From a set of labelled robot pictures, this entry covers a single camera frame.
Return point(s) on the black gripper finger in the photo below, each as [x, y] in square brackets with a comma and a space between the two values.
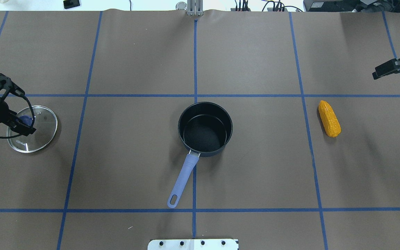
[387, 68]
[23, 126]

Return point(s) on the glass pot lid purple knob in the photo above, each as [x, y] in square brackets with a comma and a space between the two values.
[46, 125]

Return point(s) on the yellow toy corn cob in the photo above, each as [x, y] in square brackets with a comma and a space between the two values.
[329, 119]

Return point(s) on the small black square device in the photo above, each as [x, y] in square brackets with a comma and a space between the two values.
[68, 4]

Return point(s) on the small silver metal cylinder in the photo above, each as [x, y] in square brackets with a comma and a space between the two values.
[181, 6]

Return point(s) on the dark blue saucepan purple handle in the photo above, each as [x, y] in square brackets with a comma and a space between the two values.
[205, 128]

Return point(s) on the aluminium frame post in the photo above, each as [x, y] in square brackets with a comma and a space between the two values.
[195, 8]

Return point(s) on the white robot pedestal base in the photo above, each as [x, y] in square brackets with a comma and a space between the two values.
[193, 244]

